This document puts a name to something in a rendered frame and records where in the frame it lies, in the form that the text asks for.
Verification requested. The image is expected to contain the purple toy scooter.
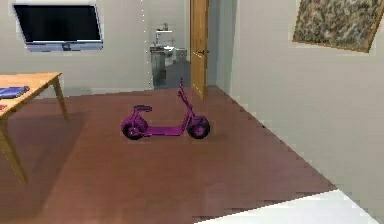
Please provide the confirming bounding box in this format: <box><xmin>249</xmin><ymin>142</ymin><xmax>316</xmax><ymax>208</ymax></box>
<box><xmin>120</xmin><ymin>78</ymin><xmax>211</xmax><ymax>141</ymax></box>

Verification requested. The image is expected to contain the grey bathroom cabinet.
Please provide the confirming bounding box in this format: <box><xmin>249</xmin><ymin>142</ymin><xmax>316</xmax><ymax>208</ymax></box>
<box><xmin>149</xmin><ymin>45</ymin><xmax>167</xmax><ymax>82</ymax></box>

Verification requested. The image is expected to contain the white toilet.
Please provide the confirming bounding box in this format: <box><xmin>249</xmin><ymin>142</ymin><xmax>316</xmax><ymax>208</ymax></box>
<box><xmin>155</xmin><ymin>29</ymin><xmax>176</xmax><ymax>67</ymax></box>

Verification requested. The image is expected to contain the wooden room door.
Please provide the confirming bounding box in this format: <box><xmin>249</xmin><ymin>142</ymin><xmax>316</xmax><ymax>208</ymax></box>
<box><xmin>189</xmin><ymin>0</ymin><xmax>210</xmax><ymax>102</ymax></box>

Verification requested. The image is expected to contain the silver framed television set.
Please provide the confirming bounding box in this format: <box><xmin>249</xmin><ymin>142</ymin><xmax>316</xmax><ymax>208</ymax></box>
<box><xmin>12</xmin><ymin>3</ymin><xmax>104</xmax><ymax>53</ymax></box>

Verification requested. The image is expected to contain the wooden table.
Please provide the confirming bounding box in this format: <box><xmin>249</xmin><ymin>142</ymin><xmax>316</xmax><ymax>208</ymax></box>
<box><xmin>0</xmin><ymin>71</ymin><xmax>69</xmax><ymax>184</ymax></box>

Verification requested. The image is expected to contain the wooden framed brown picture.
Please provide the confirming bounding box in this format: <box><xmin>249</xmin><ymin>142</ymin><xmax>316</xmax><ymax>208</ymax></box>
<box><xmin>292</xmin><ymin>0</ymin><xmax>384</xmax><ymax>54</ymax></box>

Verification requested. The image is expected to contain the blue book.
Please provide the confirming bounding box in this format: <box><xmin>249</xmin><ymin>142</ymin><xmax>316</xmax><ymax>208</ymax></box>
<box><xmin>0</xmin><ymin>85</ymin><xmax>31</xmax><ymax>100</ymax></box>

